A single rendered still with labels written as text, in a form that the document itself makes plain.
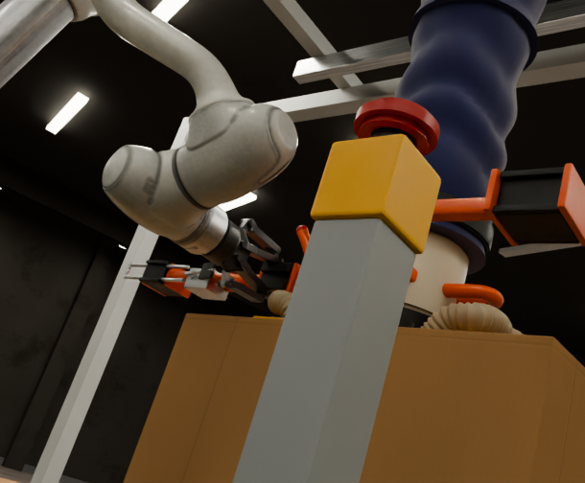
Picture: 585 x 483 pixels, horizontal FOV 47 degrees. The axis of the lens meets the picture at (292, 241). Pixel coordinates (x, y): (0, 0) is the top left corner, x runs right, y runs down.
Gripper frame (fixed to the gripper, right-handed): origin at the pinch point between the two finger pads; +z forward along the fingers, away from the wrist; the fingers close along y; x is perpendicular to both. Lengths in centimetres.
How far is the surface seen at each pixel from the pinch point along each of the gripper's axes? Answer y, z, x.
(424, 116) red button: 7, -51, 56
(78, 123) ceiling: -289, 235, -602
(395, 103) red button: 7, -52, 54
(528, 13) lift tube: -54, -2, 38
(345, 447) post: 32, -49, 56
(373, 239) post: 18, -52, 56
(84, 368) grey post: -9, 180, -314
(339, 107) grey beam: -202, 182, -170
